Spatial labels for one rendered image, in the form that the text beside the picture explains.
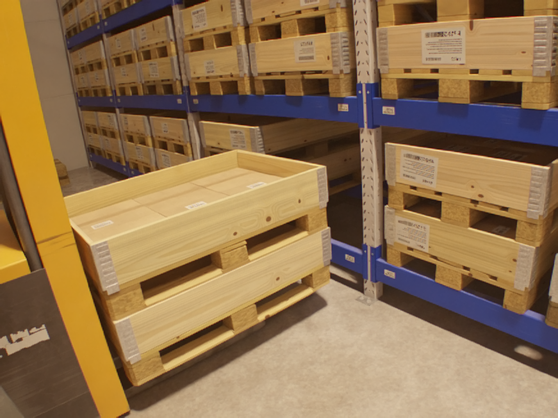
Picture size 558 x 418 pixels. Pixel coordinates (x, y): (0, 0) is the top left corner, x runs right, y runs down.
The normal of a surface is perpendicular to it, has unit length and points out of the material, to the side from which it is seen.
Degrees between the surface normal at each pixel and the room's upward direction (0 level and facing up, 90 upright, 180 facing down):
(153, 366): 90
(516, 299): 90
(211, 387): 0
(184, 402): 0
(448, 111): 90
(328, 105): 90
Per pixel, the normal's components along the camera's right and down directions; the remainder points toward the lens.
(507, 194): -0.78, 0.29
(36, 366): 0.63, 0.22
